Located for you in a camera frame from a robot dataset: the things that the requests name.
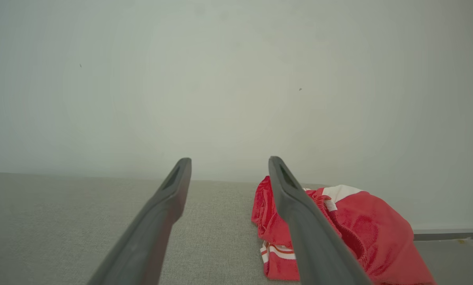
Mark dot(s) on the red white numbered jersey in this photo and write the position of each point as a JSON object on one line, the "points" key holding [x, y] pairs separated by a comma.
{"points": [[278, 269]]}

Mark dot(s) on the grey wall baseboard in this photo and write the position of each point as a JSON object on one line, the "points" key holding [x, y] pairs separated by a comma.
{"points": [[450, 234]]}

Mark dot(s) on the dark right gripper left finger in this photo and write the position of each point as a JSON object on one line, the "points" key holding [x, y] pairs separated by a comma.
{"points": [[141, 249]]}

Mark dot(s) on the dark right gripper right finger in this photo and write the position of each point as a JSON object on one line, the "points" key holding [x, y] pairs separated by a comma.
{"points": [[319, 253]]}

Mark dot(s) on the red white sports shorts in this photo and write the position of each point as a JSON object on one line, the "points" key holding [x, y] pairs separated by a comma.
{"points": [[379, 229]]}

